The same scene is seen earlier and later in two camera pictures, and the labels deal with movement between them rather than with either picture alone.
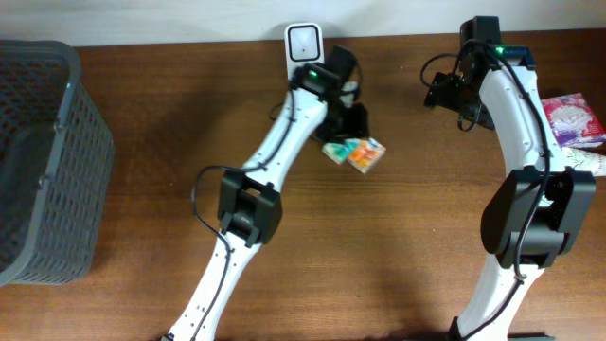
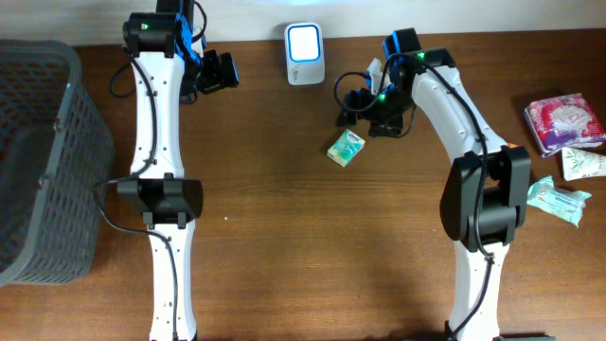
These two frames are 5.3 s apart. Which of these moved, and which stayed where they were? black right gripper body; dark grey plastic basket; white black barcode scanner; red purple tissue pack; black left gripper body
Moved: black left gripper body; black right gripper body
Stayed: white black barcode scanner; red purple tissue pack; dark grey plastic basket
